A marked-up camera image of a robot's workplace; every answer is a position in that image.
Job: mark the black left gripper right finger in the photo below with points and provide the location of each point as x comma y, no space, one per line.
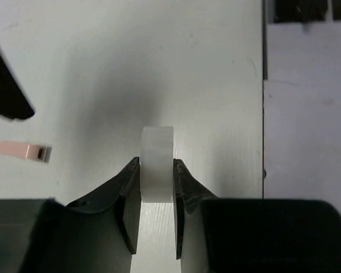
252,235

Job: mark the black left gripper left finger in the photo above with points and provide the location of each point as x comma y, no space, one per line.
97,232

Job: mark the white tape roll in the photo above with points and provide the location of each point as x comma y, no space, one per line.
156,164

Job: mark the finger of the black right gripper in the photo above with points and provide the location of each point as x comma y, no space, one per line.
14,104

